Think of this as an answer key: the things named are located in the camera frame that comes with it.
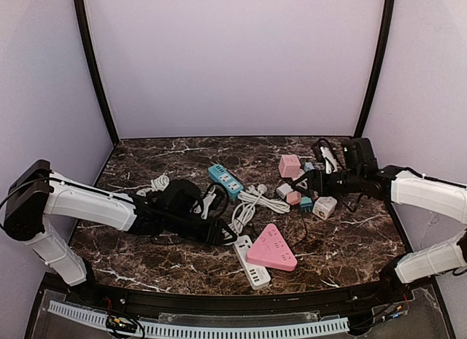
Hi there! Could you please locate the light blue charger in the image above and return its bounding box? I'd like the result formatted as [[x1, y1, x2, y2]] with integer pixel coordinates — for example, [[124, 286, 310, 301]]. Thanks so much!
[[303, 162, 315, 172]]

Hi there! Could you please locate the pink triangular power strip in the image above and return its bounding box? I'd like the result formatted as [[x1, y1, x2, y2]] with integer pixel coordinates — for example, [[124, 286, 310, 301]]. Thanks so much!
[[246, 223, 298, 272]]

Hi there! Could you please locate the white cable duct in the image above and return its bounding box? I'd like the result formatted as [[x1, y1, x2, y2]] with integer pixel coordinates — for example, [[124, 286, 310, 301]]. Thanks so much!
[[47, 300, 350, 338]]

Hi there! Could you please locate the peach charger cube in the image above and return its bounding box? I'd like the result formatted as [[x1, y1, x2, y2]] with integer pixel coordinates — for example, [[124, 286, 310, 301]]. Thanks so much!
[[285, 191, 302, 206]]

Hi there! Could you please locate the black frame post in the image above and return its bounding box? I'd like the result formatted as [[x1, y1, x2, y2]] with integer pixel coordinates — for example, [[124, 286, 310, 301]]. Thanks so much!
[[353, 0, 395, 138], [73, 0, 120, 147]]

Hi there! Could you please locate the white charger cube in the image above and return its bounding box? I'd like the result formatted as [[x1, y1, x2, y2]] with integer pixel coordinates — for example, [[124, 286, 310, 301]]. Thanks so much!
[[276, 183, 293, 200]]

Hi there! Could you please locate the small circuit board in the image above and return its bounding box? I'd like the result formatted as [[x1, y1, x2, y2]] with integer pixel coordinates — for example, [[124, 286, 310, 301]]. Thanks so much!
[[105, 316, 138, 333]]

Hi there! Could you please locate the black frame post left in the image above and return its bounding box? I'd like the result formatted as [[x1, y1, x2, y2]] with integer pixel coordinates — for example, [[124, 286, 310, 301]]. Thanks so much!
[[73, 0, 120, 147]]

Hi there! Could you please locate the teal charger cube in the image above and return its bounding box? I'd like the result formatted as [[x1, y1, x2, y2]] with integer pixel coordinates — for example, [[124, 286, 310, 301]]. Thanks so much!
[[299, 196, 314, 213]]

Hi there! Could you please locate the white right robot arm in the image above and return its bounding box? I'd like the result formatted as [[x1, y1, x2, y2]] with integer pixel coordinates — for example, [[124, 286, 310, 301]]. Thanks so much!
[[291, 138, 466, 287]]

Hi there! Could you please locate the white round power plug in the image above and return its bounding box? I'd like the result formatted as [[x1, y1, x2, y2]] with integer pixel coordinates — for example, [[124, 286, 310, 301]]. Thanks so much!
[[312, 197, 337, 220]]

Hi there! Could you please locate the white strip power cord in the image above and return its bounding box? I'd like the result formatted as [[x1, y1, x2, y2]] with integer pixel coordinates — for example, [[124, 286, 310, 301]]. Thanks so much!
[[231, 200, 258, 235]]

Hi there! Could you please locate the black usb cable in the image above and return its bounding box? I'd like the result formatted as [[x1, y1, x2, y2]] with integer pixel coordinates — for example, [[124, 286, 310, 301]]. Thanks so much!
[[251, 211, 311, 251]]

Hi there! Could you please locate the teal power strip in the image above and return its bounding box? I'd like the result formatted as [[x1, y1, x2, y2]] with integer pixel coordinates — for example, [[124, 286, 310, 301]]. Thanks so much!
[[208, 164, 244, 200]]

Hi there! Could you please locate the pink cube socket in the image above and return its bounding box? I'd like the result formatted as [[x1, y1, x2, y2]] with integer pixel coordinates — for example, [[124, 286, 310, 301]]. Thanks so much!
[[278, 155, 301, 178]]

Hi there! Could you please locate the purple strip white cord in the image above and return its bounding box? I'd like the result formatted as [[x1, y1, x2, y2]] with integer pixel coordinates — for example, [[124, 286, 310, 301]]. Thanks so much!
[[135, 174, 172, 196]]

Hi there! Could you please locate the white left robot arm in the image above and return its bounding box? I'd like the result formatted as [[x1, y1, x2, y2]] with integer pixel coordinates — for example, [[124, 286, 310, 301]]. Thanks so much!
[[1, 160, 238, 287]]

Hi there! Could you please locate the white square adapter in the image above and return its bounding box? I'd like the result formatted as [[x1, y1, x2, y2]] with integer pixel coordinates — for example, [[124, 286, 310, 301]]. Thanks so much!
[[293, 169, 305, 181]]

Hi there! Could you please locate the black frame post right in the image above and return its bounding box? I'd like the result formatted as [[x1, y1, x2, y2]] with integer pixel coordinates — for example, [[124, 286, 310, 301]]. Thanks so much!
[[353, 0, 395, 138]]

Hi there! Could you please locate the white power strip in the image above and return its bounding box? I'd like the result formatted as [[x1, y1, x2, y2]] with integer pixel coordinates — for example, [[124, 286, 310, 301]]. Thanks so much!
[[233, 235, 271, 290]]

